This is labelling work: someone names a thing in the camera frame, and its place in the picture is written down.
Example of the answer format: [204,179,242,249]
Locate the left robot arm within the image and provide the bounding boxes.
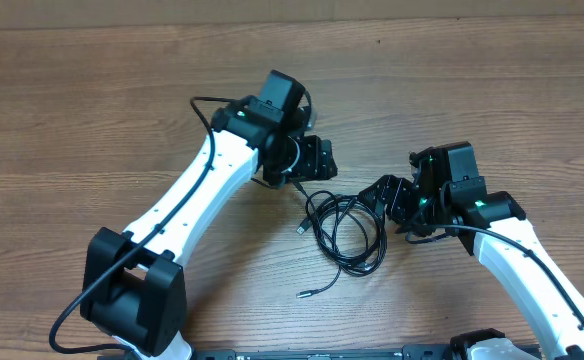
[79,70,337,359]

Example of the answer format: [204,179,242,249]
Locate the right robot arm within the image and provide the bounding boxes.
[359,142,584,359]

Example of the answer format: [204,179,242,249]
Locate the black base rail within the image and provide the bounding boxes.
[192,344,453,360]

